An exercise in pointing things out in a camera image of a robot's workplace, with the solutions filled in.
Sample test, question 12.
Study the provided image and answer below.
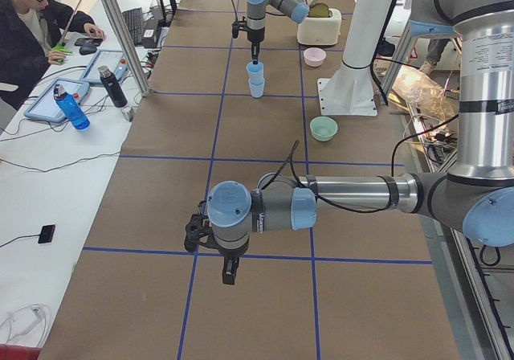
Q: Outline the light blue plastic cup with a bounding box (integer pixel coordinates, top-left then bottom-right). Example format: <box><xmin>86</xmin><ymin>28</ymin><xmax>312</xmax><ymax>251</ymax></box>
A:
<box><xmin>246</xmin><ymin>61</ymin><xmax>264</xmax><ymax>84</ymax></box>

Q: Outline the pink bowl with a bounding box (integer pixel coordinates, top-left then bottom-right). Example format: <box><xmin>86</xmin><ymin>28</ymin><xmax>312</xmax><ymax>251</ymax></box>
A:
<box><xmin>303</xmin><ymin>47</ymin><xmax>326</xmax><ymax>68</ymax></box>

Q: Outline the cream toaster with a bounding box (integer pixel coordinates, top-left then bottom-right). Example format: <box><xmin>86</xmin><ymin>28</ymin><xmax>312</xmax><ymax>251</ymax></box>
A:
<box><xmin>296</xmin><ymin>8</ymin><xmax>342</xmax><ymax>47</ymax></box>

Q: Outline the bread slice in toaster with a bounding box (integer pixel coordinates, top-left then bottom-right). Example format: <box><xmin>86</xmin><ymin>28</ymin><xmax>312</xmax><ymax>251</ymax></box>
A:
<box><xmin>308</xmin><ymin>2</ymin><xmax>331</xmax><ymax>18</ymax></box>

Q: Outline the green bowl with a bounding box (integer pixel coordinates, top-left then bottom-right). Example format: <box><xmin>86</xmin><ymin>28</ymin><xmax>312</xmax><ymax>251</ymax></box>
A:
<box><xmin>309</xmin><ymin>116</ymin><xmax>338</xmax><ymax>142</ymax></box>

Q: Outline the black keyboard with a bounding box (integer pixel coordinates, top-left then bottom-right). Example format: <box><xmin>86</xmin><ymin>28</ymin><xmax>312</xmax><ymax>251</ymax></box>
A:
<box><xmin>121</xmin><ymin>7</ymin><xmax>143</xmax><ymax>46</ymax></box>

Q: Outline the far teach pendant tablet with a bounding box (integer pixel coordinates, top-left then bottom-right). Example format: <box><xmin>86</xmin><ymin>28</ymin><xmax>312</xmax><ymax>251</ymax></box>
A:
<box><xmin>80</xmin><ymin>50</ymin><xmax>129</xmax><ymax>85</ymax></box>

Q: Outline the teach pendant tablet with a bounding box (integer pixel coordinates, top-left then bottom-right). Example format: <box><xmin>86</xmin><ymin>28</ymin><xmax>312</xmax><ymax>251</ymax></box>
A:
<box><xmin>80</xmin><ymin>50</ymin><xmax>129</xmax><ymax>85</ymax></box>
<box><xmin>24</xmin><ymin>77</ymin><xmax>90</xmax><ymax>124</ymax></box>

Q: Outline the black thermos bottle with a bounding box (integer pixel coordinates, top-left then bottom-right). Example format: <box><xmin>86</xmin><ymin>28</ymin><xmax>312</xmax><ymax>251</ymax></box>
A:
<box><xmin>98</xmin><ymin>66</ymin><xmax>128</xmax><ymax>108</ymax></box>

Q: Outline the black computer mouse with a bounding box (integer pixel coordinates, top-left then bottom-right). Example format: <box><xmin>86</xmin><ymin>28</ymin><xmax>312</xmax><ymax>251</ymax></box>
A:
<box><xmin>79</xmin><ymin>44</ymin><xmax>97</xmax><ymax>55</ymax></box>

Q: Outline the smartphone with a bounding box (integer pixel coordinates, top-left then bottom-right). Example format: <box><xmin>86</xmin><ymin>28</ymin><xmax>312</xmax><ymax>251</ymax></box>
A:
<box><xmin>74</xmin><ymin>37</ymin><xmax>103</xmax><ymax>47</ymax></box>

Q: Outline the crumpled clear plastic bag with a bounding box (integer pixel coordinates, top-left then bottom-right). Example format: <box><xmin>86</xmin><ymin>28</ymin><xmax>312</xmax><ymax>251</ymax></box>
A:
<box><xmin>392</xmin><ymin>65</ymin><xmax>459</xmax><ymax>119</ymax></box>

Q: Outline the small black box device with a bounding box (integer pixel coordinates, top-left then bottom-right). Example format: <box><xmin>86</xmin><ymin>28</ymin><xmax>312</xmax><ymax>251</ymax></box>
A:
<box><xmin>38</xmin><ymin>224</ymin><xmax>55</xmax><ymax>244</ymax></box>

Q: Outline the blue water bottle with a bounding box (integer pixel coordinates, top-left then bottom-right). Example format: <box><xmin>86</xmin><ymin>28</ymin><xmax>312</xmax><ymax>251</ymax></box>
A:
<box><xmin>53</xmin><ymin>83</ymin><xmax>90</xmax><ymax>130</ymax></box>

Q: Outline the near teach pendant tablet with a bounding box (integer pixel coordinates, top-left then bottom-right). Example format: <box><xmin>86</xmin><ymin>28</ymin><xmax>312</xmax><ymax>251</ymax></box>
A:
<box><xmin>24</xmin><ymin>77</ymin><xmax>90</xmax><ymax>124</ymax></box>

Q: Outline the seated person black jacket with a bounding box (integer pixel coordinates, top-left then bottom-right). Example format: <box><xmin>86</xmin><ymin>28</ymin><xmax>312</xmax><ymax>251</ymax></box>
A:
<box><xmin>1</xmin><ymin>0</ymin><xmax>104</xmax><ymax>110</ymax></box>

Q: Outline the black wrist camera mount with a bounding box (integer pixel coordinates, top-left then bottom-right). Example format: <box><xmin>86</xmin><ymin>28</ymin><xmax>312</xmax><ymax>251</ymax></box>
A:
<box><xmin>184</xmin><ymin>200</ymin><xmax>214</xmax><ymax>253</ymax></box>

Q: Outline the aluminium frame post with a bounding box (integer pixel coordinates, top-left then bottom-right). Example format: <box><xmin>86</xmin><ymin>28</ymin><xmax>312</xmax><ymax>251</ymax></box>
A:
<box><xmin>101</xmin><ymin>0</ymin><xmax>151</xmax><ymax>97</ymax></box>

